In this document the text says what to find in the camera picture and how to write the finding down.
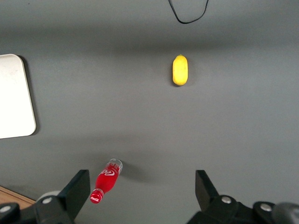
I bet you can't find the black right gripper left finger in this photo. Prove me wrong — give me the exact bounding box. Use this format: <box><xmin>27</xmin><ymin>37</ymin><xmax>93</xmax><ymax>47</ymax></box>
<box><xmin>35</xmin><ymin>169</ymin><xmax>91</xmax><ymax>224</ymax></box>

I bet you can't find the thin black looped cable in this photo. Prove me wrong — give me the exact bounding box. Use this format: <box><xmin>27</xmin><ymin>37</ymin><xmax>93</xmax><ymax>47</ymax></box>
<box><xmin>168</xmin><ymin>0</ymin><xmax>210</xmax><ymax>25</ymax></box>

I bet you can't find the red cola bottle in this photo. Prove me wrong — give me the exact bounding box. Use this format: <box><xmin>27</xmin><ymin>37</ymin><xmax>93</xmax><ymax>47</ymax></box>
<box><xmin>89</xmin><ymin>158</ymin><xmax>124</xmax><ymax>204</ymax></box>

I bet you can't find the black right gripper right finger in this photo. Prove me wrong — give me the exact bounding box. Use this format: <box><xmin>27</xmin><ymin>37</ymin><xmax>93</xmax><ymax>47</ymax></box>
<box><xmin>186</xmin><ymin>169</ymin><xmax>256</xmax><ymax>224</ymax></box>

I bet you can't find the yellow lemon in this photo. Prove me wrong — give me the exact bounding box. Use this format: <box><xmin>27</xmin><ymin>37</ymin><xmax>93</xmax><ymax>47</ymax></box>
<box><xmin>172</xmin><ymin>54</ymin><xmax>189</xmax><ymax>86</ymax></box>

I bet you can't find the wooden drawer cabinet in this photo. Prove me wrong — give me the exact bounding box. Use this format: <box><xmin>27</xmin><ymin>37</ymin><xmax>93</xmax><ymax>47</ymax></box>
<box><xmin>0</xmin><ymin>185</ymin><xmax>34</xmax><ymax>207</ymax></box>

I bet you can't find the cream plastic tray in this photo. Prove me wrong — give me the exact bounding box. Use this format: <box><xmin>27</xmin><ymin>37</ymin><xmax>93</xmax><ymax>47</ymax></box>
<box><xmin>0</xmin><ymin>54</ymin><xmax>37</xmax><ymax>140</ymax></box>

